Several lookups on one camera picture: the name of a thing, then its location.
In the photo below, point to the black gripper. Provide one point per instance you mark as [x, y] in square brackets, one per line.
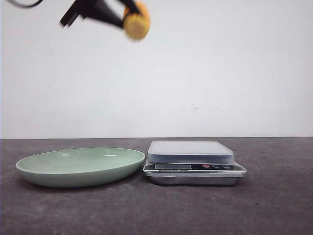
[97, 10]

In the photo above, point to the yellow corn cob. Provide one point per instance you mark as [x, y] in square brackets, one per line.
[136, 25]

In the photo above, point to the light green plate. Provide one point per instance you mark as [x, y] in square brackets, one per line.
[81, 167]

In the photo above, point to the silver digital kitchen scale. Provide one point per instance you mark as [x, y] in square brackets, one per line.
[192, 163]

